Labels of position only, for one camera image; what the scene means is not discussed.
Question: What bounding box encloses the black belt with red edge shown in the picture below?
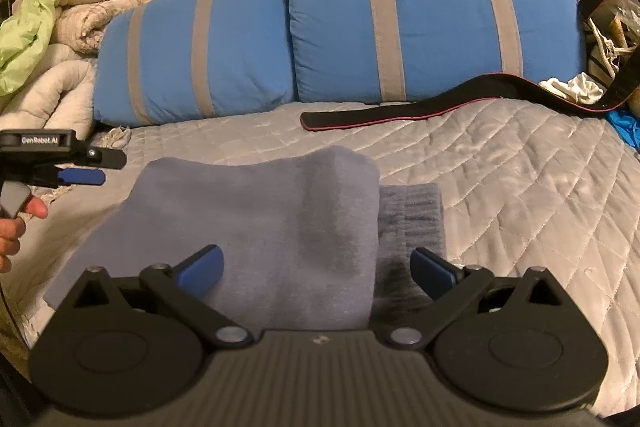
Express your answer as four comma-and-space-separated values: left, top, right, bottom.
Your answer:
298, 0, 640, 134

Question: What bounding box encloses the beige folded duvet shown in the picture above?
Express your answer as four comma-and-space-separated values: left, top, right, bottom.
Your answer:
1, 0, 151, 139

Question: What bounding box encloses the blue cable bundle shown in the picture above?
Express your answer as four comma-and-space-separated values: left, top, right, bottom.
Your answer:
604, 106, 640, 153

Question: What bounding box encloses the blue striped pillow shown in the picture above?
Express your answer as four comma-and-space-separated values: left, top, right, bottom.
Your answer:
93, 0, 296, 127
288, 0, 586, 103

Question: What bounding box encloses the grey-blue fleece garment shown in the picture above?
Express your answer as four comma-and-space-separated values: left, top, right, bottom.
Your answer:
44, 146, 446, 333

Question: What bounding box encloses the green blanket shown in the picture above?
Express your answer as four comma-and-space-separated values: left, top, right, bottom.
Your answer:
1, 0, 60, 96

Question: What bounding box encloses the blue striped pillow right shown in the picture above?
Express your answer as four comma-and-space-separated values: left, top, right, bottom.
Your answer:
288, 0, 586, 103

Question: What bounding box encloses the pile of dark clutter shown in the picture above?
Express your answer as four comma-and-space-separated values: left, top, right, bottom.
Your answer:
540, 0, 639, 105

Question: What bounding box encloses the person's left hand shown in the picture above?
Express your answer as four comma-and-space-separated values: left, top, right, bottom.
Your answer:
0, 196, 48, 273

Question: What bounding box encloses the blue striped pillow left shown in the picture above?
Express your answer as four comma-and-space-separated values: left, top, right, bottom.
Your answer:
93, 0, 296, 127

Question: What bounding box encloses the grey quilted bedspread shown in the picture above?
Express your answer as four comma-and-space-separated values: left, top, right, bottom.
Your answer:
1, 100, 639, 415

